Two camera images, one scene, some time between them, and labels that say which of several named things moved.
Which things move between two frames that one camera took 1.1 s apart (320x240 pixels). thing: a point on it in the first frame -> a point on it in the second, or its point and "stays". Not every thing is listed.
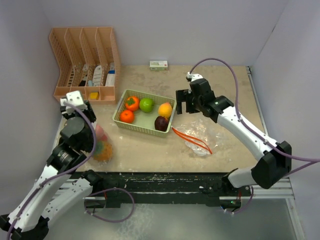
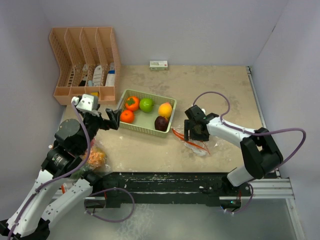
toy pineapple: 104,150 -> 96,160
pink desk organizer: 88,60 stays
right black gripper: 184,95 -> 188,125
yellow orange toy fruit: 165,109 stays
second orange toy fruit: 127,116 stays
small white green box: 158,65 stays
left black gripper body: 89,113 -> 92,123
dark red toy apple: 161,123 stays
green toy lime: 146,104 stays
